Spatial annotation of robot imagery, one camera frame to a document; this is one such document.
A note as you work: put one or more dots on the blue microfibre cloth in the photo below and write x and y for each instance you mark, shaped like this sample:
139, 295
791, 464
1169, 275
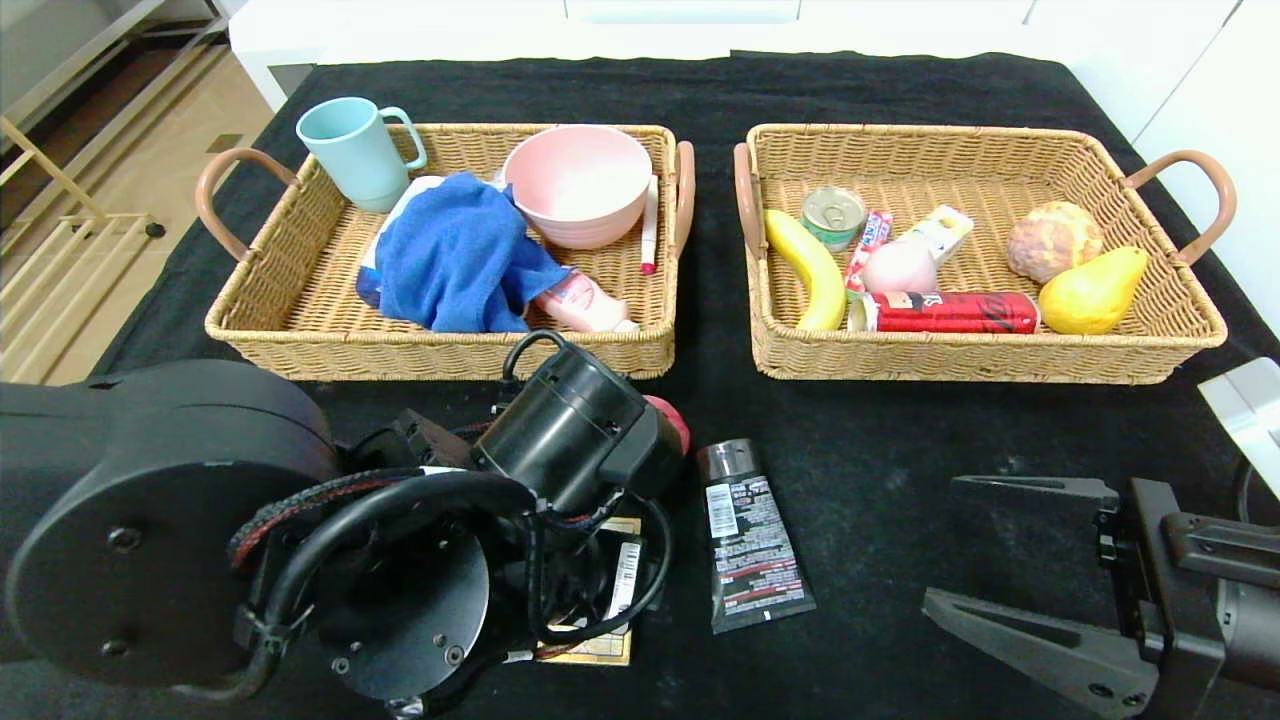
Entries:
460, 260

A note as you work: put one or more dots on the green tin can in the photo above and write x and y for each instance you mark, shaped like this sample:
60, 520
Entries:
832, 215

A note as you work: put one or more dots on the red chips can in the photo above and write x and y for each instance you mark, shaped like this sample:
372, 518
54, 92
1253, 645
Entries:
950, 312

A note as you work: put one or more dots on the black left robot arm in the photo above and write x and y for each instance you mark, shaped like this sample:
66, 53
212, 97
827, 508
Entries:
150, 500

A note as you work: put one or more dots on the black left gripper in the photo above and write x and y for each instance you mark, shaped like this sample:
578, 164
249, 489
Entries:
622, 590

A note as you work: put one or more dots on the pink bowl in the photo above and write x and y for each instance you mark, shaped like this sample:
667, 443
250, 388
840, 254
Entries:
575, 190

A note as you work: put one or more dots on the brown cream puff bread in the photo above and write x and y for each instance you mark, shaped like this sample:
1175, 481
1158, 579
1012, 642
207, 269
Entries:
1055, 240

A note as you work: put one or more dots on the wicker basket with household items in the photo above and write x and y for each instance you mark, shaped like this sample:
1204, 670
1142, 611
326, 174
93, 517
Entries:
300, 300

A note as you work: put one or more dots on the red peach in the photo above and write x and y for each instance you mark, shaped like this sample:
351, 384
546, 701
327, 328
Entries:
675, 420

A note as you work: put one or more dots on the cream card box blue diamond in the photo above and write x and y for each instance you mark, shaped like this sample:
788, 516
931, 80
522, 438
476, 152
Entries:
590, 650

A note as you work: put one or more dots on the white pen pink tip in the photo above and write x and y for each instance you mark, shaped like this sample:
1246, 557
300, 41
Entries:
649, 230

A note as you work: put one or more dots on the red candy stick pack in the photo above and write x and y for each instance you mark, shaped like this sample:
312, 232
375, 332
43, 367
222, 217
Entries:
868, 250

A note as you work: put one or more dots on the yellow pear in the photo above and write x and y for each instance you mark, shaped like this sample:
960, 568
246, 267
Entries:
1090, 295

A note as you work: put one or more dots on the yellow banana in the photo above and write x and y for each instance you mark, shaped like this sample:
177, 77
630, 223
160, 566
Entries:
810, 265

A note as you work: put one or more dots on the black table cloth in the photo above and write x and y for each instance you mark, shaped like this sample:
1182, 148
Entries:
715, 300

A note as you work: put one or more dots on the pink lotion tube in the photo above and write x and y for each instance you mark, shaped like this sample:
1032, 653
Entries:
590, 305

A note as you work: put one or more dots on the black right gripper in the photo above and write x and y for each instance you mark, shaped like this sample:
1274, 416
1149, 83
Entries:
1138, 585

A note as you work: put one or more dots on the black cosmetic tube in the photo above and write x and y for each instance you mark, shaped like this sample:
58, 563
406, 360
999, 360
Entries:
750, 540

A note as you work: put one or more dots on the small cream snack box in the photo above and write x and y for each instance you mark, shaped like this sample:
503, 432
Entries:
940, 232

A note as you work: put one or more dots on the wicker basket with food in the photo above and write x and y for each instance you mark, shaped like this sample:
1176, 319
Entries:
1000, 170

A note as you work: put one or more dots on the teal mug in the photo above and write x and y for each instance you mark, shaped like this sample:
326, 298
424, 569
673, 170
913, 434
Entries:
350, 160

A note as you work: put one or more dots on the pale pink soft ball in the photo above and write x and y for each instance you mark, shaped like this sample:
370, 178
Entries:
898, 268

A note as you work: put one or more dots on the large white bottle blue cap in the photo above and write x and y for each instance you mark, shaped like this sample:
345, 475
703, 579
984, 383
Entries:
368, 288

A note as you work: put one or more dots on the light wooden rack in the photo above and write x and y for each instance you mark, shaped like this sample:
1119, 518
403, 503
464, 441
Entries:
110, 222

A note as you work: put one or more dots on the grey low shelf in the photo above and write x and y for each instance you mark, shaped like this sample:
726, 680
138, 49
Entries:
70, 40

